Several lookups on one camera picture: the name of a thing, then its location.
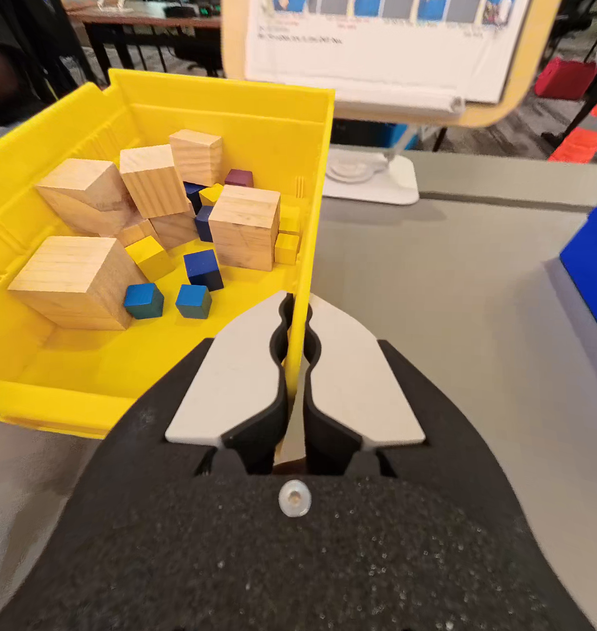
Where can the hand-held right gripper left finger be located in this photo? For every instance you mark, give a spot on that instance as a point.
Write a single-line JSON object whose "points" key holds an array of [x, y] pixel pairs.
{"points": [[229, 389]]}

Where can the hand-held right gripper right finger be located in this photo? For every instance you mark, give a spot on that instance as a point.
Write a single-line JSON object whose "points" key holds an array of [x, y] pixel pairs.
{"points": [[367, 389]]}

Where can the pile of wooden cubes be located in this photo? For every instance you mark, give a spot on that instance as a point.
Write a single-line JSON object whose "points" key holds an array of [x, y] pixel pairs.
{"points": [[76, 281]]}

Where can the blue plastic bin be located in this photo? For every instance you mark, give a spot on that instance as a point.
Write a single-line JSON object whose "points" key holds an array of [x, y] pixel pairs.
{"points": [[594, 266]]}

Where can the yellow plastic bin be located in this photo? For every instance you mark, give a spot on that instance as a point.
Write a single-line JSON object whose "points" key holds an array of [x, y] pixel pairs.
{"points": [[229, 108]]}

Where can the wooden sign board on stand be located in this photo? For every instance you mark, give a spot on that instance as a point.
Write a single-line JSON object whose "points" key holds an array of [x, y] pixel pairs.
{"points": [[525, 64]]}

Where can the red bag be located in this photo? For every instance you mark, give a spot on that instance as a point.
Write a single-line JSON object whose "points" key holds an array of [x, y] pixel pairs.
{"points": [[564, 79]]}

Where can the wooden office desk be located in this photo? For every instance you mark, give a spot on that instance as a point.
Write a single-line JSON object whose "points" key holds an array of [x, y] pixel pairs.
{"points": [[145, 17]]}

